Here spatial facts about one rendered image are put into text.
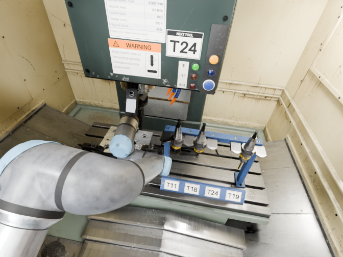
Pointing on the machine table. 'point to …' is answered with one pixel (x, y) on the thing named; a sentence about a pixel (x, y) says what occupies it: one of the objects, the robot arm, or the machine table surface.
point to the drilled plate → (133, 140)
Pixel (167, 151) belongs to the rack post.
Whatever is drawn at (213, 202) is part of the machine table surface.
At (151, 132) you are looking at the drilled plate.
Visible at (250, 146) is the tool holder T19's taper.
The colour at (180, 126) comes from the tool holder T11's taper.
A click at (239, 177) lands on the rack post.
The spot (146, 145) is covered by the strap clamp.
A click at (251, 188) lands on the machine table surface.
